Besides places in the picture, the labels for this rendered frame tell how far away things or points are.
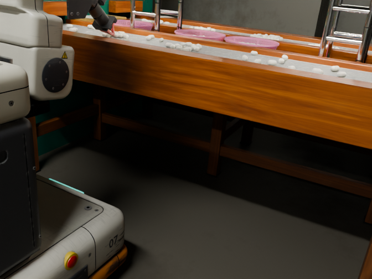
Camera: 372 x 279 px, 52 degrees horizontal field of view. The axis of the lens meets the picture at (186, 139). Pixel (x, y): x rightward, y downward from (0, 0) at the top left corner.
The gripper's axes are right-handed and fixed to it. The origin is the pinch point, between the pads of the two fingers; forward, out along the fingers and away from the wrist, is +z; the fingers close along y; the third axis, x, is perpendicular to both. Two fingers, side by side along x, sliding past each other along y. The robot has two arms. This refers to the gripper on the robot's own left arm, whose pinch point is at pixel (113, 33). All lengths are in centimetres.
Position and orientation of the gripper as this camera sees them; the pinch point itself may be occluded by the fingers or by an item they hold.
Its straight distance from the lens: 188.1
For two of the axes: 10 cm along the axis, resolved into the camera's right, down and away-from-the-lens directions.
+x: -3.7, 8.9, -2.5
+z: 3.1, 3.7, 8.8
